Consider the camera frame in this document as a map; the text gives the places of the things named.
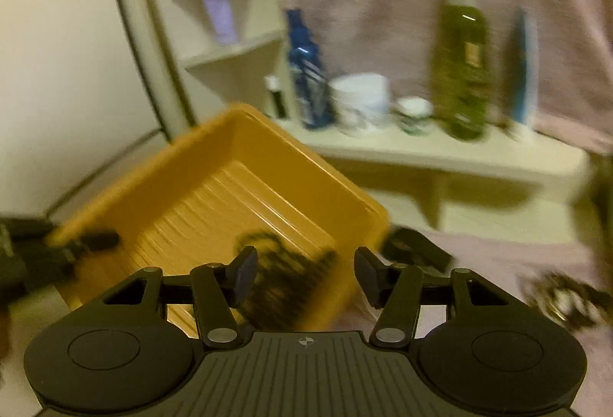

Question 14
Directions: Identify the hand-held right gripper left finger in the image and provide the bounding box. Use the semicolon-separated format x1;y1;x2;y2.
103;246;259;348

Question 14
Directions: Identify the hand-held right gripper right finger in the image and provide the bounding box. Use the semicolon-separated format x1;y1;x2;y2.
353;246;511;348

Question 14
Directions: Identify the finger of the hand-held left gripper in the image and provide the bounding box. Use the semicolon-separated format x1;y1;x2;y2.
67;229;120;256

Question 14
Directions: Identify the dark bead necklace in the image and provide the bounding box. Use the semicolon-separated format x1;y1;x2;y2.
232;229;342;332

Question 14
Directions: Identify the black fitness band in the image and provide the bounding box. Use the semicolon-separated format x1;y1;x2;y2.
382;227;457;277

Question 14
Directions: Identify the orange plastic tray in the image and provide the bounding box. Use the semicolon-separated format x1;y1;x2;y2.
48;102;391;341

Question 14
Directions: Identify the dark bracelet with clasp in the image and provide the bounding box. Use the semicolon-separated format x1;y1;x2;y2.
521;270;610;332

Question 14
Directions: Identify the pink fluffy blanket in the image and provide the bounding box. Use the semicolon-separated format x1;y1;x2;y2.
335;226;613;374

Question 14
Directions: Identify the cream shelf unit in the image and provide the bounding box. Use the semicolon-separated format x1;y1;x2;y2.
100;0;592;231

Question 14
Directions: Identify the small green jar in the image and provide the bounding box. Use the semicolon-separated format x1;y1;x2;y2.
395;96;434;135

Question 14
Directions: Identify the white cream jar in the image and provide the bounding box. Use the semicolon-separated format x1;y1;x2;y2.
329;72;391;137

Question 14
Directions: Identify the white and black lip balm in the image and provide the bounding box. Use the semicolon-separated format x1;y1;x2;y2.
265;76;288;119

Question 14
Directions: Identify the blue spray bottle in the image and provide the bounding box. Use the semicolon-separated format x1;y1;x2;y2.
285;8;336;131

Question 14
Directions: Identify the green spray bottle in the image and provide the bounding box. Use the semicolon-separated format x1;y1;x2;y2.
431;0;492;141

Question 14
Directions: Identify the white and blue tube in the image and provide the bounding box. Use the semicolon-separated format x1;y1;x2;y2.
505;8;540;137

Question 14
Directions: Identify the purple tube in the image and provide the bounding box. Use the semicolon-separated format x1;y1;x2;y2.
198;0;239;46

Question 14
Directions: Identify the pink hanging towel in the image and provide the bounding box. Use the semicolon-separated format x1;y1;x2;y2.
259;0;613;150

